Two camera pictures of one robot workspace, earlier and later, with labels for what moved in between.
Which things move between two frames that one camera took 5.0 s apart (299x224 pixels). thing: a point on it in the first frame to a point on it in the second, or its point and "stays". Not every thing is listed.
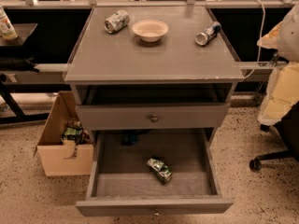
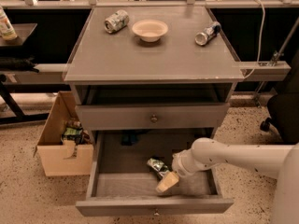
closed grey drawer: [205, 116] stays
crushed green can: [163, 171] stays
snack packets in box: [74, 133] stays
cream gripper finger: [275, 39] to [183, 163]
